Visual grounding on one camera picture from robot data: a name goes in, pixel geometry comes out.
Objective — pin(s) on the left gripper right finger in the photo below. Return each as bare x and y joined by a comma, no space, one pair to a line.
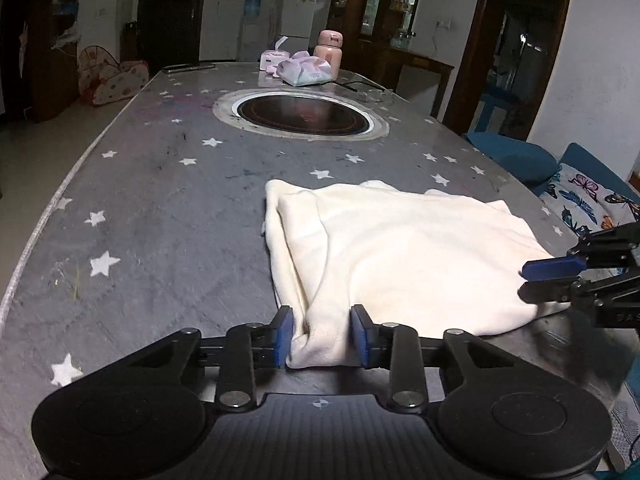
379,345

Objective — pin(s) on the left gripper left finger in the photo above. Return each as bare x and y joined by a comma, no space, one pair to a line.
266,345

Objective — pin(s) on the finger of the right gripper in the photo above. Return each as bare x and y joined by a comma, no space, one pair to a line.
616,248
578,292

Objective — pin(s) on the cream white sweatshirt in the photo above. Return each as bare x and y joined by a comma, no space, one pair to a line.
432,261

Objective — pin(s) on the butterfly print pillow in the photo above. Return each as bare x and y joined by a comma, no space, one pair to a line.
585,205

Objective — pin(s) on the blue sofa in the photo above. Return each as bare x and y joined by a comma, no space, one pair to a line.
534,167

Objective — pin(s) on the round black induction cooktop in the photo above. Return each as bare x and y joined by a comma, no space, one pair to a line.
300,115

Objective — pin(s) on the pink tissue pack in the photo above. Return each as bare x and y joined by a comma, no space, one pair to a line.
302,69

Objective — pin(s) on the small pink tissue box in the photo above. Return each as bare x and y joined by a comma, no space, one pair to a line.
270,59

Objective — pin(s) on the water dispenser with blue bottle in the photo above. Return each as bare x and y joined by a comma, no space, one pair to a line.
250,35

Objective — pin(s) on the pink thermos bottle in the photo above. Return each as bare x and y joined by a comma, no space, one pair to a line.
329,48

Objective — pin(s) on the red white play tent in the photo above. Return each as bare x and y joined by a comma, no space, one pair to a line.
103,80

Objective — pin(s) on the white refrigerator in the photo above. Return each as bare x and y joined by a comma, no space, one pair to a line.
295,22

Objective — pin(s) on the dark wooden cabinet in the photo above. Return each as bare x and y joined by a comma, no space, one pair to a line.
385,22

